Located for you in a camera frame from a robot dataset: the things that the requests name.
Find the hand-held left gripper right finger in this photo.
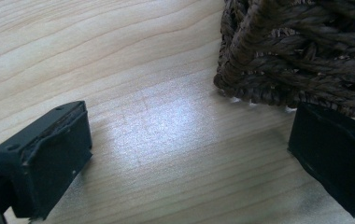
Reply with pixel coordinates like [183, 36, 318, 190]
[287, 102, 355, 218]

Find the brown wicker basket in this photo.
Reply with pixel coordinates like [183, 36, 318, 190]
[213, 0, 355, 121]

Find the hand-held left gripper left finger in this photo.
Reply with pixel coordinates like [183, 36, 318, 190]
[0, 100, 93, 220]

